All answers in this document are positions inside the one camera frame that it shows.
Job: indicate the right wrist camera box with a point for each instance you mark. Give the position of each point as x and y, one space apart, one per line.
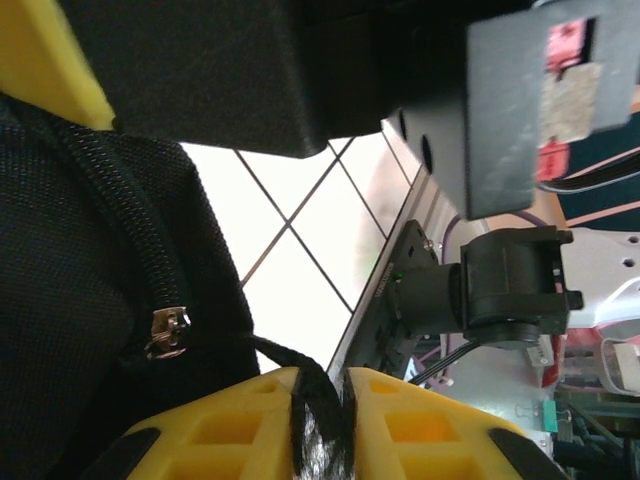
500 125

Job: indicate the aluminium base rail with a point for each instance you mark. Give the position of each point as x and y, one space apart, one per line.
435 210

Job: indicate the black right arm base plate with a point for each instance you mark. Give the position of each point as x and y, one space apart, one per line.
407 250

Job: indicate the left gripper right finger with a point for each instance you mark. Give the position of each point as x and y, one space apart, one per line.
425 430

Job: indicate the clear plastic container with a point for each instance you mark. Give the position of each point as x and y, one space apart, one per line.
617 360

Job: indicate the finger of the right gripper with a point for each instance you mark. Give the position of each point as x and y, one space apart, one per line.
45 55

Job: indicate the black backpack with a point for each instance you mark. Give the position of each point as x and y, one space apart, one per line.
75 250

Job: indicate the green binder clip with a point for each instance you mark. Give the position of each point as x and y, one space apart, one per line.
547 415

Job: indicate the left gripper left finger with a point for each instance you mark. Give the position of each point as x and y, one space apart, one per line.
225 435

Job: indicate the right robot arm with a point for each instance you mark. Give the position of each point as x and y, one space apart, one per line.
500 285

